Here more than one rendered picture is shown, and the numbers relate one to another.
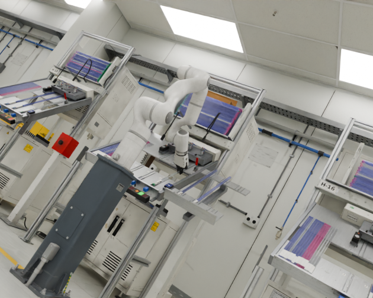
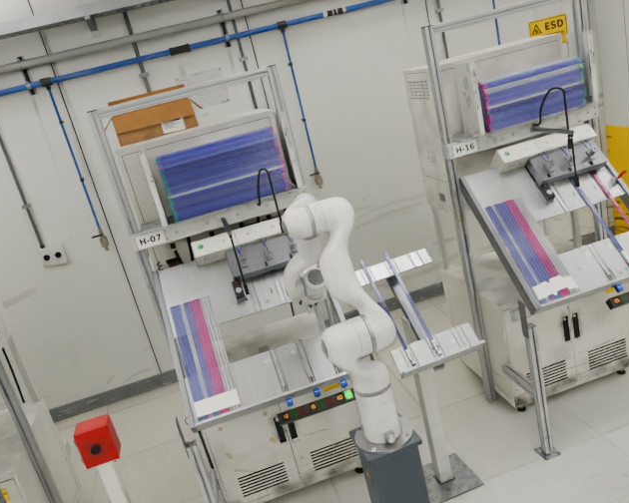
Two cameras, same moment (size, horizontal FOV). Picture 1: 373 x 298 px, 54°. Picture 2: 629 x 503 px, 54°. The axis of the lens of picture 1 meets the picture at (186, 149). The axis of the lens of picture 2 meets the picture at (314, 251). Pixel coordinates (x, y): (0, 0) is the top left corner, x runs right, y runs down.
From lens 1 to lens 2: 206 cm
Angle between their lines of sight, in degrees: 48
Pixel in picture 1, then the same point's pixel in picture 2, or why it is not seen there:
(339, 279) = (593, 265)
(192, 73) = (326, 223)
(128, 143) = (387, 408)
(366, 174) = (498, 101)
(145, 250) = (351, 409)
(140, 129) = (383, 380)
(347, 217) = (508, 168)
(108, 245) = (301, 450)
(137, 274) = not seen: hidden behind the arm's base
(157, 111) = (385, 339)
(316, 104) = not seen: outside the picture
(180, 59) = not seen: outside the picture
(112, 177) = (415, 460)
